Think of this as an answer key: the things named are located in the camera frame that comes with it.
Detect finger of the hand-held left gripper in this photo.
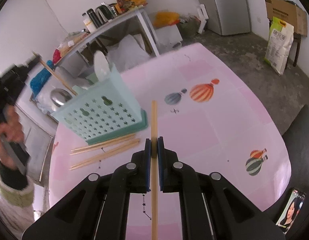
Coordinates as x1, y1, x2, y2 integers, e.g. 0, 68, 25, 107
17, 55, 42, 73

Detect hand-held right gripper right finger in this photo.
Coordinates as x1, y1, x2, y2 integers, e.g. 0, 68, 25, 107
157, 137, 286, 240

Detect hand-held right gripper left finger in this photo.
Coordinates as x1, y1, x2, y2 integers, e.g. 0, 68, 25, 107
22, 138, 153, 240

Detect long wooden chopstick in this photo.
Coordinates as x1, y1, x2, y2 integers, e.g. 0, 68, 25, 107
151, 100, 159, 240
32, 51, 79, 97

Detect set of wooden chopsticks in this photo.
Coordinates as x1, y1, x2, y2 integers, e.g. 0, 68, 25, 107
69, 133, 141, 171

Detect large metal spoon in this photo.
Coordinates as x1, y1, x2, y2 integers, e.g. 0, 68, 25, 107
50, 88, 73, 106

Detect teal plastic utensil holder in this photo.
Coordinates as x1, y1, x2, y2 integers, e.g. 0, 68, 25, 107
50, 64, 148, 145

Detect person's left forearm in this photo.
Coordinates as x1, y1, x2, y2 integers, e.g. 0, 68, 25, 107
0, 164, 36, 238

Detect person's left hand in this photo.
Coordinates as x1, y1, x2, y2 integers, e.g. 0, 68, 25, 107
0, 104, 26, 168

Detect blue plastic bag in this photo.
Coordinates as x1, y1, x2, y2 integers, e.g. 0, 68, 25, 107
30, 60, 55, 98

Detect red plastic bag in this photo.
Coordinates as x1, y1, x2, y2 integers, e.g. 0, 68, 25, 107
53, 49, 63, 64

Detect white wrapped quilt bundle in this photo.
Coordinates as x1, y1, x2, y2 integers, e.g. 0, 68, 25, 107
32, 90, 60, 123

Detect clear bags of food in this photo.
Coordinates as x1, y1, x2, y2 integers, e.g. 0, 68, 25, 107
57, 31, 90, 55

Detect white door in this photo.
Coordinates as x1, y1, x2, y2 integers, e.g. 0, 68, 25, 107
15, 104, 57, 184

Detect white rice paddle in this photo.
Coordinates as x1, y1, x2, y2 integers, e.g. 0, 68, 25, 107
93, 51, 111, 83

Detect white plastic bottle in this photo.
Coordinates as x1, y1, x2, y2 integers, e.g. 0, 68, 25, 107
82, 12, 97, 33

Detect black thermos flask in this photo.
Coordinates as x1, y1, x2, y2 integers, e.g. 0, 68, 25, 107
87, 9, 98, 29

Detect black electric kettle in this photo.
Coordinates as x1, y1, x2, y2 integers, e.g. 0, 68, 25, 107
95, 2, 114, 23

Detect white side table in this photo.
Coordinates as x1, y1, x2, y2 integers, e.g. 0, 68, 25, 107
57, 6, 160, 63

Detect white sack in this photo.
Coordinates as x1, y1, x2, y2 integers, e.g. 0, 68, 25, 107
108, 34, 151, 74

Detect photo card of woman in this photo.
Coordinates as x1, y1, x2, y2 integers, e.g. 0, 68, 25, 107
276, 187, 307, 235

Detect white box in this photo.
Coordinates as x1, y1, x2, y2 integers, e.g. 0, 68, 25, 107
156, 25, 184, 49

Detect dark furniture surface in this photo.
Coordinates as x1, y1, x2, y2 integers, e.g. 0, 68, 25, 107
266, 104, 309, 240

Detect orange plastic bag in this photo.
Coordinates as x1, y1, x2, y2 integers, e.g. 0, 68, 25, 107
154, 11, 181, 28

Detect white and green rice bag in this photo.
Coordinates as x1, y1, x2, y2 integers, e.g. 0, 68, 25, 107
264, 16, 294, 75

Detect grey refrigerator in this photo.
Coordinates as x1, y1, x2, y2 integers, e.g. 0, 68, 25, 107
207, 0, 252, 36

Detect brown cardboard box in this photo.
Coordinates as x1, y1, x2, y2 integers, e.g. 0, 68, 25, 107
264, 0, 308, 37

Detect white plastic frame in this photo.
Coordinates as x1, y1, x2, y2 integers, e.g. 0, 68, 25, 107
197, 4, 209, 34

